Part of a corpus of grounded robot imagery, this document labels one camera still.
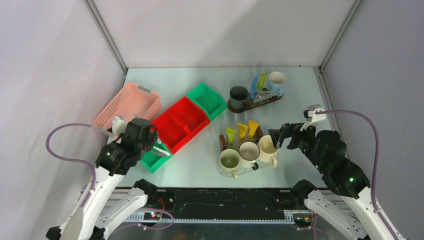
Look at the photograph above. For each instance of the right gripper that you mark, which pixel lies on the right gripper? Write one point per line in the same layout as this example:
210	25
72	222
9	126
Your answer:
292	129

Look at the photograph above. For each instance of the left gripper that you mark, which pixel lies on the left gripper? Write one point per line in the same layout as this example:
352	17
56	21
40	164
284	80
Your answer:
153	137

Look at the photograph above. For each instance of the white toothbrush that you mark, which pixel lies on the white toothbrush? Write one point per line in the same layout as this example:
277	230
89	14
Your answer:
160	152

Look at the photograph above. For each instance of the red plastic bin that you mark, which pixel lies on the red plastic bin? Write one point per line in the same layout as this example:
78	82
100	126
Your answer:
180	123

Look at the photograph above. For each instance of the cream mug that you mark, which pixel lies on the cream mug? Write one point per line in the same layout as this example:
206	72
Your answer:
268	153

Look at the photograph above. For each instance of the white ribbed mug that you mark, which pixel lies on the white ribbed mug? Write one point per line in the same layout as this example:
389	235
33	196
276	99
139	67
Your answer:
249	154

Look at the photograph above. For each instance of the clear acrylic holder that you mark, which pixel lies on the clear acrylic holder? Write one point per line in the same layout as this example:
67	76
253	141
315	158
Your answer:
256	104

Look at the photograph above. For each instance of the light blue mug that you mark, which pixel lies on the light blue mug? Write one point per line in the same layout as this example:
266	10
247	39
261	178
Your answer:
275	84

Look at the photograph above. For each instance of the clear holder with brown ends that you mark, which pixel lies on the clear holder with brown ends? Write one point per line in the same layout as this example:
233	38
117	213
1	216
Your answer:
224	144

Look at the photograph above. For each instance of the green mug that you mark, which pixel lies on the green mug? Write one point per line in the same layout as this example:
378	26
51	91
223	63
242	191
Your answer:
229	161

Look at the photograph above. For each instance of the black mug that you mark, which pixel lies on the black mug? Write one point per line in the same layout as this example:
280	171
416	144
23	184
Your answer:
238	97

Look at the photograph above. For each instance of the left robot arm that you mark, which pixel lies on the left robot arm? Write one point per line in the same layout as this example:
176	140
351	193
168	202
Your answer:
87	221

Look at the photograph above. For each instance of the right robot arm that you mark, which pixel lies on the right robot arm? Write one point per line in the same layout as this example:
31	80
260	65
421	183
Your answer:
326	151

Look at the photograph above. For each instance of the brown wooden oval tray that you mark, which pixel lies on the brown wooden oval tray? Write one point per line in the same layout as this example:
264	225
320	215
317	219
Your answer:
249	105

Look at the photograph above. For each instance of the green bin with toothbrushes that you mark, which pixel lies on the green bin with toothbrushes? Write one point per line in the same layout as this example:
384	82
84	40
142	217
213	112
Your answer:
153	162

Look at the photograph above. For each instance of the pink perforated basket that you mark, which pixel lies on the pink perforated basket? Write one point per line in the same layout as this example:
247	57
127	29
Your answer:
132	101

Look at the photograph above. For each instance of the green bin at back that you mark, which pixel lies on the green bin at back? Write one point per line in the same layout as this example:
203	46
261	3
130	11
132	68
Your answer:
211	102

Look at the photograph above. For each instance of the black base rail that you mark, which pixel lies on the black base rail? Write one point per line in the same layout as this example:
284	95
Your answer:
223	204

